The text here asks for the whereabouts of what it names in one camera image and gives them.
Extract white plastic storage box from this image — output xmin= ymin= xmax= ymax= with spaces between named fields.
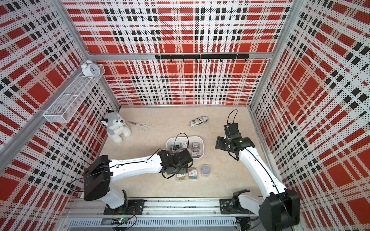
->
xmin=166 ymin=136 xmax=205 ymax=159

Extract round clear paper clip box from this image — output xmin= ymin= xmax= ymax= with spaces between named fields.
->
xmin=200 ymin=165 xmax=211 ymax=178

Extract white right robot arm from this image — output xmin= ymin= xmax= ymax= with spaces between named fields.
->
xmin=215 ymin=123 xmax=300 ymax=231

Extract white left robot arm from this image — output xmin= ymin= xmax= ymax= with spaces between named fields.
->
xmin=83 ymin=149 xmax=194 ymax=209

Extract newspaper print pouch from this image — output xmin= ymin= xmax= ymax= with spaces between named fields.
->
xmin=188 ymin=116 xmax=209 ymax=127

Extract grey white husky plush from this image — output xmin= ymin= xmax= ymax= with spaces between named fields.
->
xmin=100 ymin=108 xmax=132 ymax=144

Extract white alarm clock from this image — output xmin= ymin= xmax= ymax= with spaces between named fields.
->
xmin=81 ymin=60 xmax=100 ymax=77

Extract white handled scissors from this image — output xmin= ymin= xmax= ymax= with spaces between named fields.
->
xmin=129 ymin=121 xmax=152 ymax=131

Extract black wall hook rail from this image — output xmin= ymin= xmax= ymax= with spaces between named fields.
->
xmin=155 ymin=54 xmax=250 ymax=61

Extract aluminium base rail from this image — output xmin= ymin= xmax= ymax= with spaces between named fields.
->
xmin=62 ymin=197 xmax=258 ymax=218

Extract white wire mesh shelf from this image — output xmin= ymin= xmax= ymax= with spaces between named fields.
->
xmin=43 ymin=64 xmax=105 ymax=123

